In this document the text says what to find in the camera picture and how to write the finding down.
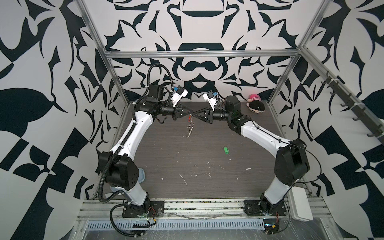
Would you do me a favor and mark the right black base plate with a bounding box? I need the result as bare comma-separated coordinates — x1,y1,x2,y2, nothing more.
244,199,287,217

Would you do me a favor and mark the white box device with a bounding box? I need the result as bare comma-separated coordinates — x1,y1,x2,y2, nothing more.
288,187,313,222

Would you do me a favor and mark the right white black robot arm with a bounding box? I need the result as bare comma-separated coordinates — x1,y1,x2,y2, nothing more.
193,91,310,213

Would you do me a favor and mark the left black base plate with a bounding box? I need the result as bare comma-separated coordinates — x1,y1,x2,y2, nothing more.
122,201,165,218

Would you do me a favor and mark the white ventilated cable duct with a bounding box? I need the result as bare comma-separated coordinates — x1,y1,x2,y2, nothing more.
87,219,265,231

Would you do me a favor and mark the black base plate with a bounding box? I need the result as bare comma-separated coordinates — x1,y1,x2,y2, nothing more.
244,199,287,217
122,201,165,218

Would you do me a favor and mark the wall hook rail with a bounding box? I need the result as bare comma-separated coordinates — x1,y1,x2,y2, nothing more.
320,70,384,139

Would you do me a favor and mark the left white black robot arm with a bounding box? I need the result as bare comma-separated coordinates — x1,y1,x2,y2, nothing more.
98,84,191,208

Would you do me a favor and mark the light blue pad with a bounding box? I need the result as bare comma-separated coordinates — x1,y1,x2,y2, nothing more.
138,168,146,184

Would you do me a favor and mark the pink black-haired doll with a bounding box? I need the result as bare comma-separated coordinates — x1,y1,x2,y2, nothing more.
247,94,265,114

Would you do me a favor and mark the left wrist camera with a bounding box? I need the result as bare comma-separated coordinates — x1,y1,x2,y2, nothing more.
171,85,188,107

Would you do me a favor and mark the aluminium frame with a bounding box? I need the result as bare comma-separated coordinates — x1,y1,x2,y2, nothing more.
74,0,384,145

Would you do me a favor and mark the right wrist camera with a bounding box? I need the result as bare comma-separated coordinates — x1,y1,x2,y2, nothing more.
203,91,218,111

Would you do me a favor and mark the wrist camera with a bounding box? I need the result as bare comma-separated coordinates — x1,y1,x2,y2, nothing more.
203,91,218,111
171,85,188,107

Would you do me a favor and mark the black corrugated cable conduit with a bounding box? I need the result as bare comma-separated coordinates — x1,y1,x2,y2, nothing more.
97,63,175,238

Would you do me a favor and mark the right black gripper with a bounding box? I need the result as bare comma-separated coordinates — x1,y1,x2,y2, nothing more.
194,106,234,126

